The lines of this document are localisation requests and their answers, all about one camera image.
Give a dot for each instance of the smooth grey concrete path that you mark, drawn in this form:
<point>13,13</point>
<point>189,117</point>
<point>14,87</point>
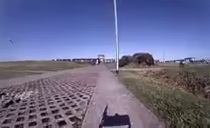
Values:
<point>109,96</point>

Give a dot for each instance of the distant building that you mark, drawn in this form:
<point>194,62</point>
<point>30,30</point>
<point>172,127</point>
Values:
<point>189,60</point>

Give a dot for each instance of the tall street lamp pole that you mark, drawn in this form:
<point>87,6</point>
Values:
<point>116,36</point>

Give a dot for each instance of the grid paver surface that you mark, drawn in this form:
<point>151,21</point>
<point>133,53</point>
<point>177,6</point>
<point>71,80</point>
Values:
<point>43,103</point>

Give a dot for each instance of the row of distant buildings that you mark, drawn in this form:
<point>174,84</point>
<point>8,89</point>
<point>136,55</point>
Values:
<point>79,60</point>

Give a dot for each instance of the flat dry grass field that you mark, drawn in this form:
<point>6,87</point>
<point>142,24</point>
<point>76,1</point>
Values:
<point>26,68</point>

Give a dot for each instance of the rough grass verge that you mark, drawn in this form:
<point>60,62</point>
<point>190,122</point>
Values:
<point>173,96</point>

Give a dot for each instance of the dark bushes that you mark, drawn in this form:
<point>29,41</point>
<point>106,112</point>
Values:
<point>141,59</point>

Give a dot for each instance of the pale gate-like structure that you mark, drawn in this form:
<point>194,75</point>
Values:
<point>101,59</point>

